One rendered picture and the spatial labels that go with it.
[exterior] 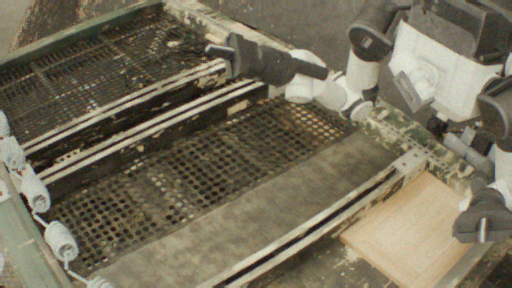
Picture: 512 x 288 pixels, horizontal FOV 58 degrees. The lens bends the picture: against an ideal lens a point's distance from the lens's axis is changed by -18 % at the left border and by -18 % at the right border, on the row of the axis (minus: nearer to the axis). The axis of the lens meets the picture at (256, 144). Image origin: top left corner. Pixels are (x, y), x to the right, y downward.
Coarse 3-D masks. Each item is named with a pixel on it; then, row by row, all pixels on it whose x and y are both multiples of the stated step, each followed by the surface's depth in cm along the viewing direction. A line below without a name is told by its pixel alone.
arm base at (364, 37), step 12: (384, 0) 129; (396, 12) 130; (360, 24) 124; (396, 24) 126; (348, 36) 129; (360, 36) 126; (372, 36) 124; (384, 36) 123; (360, 48) 130; (372, 48) 127; (384, 48) 125
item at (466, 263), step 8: (472, 248) 130; (480, 248) 130; (488, 248) 131; (464, 256) 128; (472, 256) 128; (480, 256) 128; (456, 264) 126; (464, 264) 126; (472, 264) 126; (448, 272) 124; (456, 272) 124; (464, 272) 124; (440, 280) 122; (448, 280) 122; (456, 280) 122
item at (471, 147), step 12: (432, 120) 170; (444, 120) 173; (432, 132) 174; (444, 132) 175; (456, 132) 178; (468, 132) 163; (480, 132) 175; (444, 144) 171; (456, 144) 168; (468, 144) 163; (480, 144) 160; (492, 144) 163; (468, 156) 165; (480, 156) 162; (492, 156) 156; (480, 168) 161; (492, 168) 158
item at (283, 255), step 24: (408, 168) 152; (360, 192) 144; (384, 192) 145; (336, 216) 137; (360, 216) 142; (288, 240) 130; (312, 240) 130; (240, 264) 123; (264, 264) 123; (288, 264) 128
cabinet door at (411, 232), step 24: (408, 192) 152; (432, 192) 152; (456, 192) 152; (384, 216) 144; (408, 216) 144; (432, 216) 144; (456, 216) 144; (360, 240) 137; (384, 240) 137; (408, 240) 137; (432, 240) 137; (456, 240) 136; (384, 264) 130; (408, 264) 130; (432, 264) 129
